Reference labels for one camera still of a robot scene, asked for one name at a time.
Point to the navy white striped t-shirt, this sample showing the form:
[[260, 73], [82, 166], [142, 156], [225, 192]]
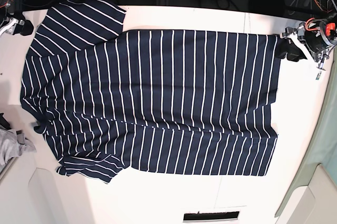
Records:
[[185, 102]]

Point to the grey cloth pile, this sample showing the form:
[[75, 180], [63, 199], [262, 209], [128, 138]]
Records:
[[13, 145]]

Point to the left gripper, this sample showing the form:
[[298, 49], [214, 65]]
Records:
[[318, 35]]

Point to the white slotted vent tray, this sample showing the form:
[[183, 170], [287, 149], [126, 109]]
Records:
[[213, 215]]

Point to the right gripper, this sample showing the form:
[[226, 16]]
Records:
[[23, 27]]

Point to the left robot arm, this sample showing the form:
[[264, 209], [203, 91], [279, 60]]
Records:
[[326, 10]]

